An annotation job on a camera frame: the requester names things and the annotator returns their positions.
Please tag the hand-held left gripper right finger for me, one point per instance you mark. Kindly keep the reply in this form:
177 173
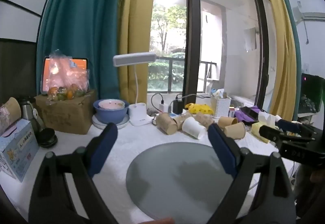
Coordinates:
223 149

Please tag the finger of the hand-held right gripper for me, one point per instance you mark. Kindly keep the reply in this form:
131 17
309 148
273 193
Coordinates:
270 132
289 125

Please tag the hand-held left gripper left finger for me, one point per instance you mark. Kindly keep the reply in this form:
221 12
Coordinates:
104 148

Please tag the brown paper cup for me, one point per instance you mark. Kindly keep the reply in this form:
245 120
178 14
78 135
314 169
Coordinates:
204 118
13 108
226 121
166 123
234 130
182 119

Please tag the white paper cup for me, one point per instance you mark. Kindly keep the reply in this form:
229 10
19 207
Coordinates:
194 127

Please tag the pale yellow packet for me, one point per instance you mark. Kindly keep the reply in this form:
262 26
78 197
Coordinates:
256 130

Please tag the white tissue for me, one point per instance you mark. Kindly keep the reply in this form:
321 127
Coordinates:
266 118

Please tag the black phone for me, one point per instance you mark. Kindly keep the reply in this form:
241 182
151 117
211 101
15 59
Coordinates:
250 112

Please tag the white plate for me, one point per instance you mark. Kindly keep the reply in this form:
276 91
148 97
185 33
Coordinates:
121 123

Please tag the purple cloth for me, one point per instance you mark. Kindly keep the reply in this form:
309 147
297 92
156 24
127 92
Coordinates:
241 117

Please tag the blue bowl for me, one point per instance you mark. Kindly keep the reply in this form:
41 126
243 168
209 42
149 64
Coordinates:
110 115

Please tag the dark monitor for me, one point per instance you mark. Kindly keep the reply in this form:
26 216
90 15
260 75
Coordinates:
311 92

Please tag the white perforated holder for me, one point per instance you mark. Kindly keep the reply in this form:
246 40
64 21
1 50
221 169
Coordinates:
220 107

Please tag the yellow soft toy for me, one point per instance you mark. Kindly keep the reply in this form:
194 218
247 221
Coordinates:
199 109

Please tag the cardboard box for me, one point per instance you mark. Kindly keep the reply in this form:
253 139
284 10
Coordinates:
66 115

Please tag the black round lid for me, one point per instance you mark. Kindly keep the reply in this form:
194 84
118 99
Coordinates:
47 137

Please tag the grey round mat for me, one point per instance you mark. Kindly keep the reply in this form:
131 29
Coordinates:
177 188

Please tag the black power adapter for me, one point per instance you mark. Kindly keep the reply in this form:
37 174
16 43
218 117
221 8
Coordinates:
177 106

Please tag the white charger plug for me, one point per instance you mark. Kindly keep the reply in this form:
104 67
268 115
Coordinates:
163 107

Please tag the yellow curtain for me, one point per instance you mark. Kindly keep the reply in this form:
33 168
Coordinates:
281 49
138 11

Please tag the plastic bag of fruit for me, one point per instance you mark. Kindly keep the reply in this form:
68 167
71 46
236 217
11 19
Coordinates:
67 79

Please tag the blue tissue box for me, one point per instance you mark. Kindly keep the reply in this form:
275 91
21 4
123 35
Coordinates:
17 148

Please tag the tablet with orange screen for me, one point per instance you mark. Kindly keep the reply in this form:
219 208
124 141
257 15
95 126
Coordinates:
76 63

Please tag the white desk lamp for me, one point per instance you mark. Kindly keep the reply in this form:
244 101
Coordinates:
134 59

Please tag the balcony railing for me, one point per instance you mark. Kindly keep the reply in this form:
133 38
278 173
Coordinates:
168 61

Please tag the white air conditioner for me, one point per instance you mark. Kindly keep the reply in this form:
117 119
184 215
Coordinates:
311 14

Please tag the black sliding door frame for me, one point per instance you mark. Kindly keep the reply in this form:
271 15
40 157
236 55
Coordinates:
262 49

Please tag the black window frame post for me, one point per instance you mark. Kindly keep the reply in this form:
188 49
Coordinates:
192 23

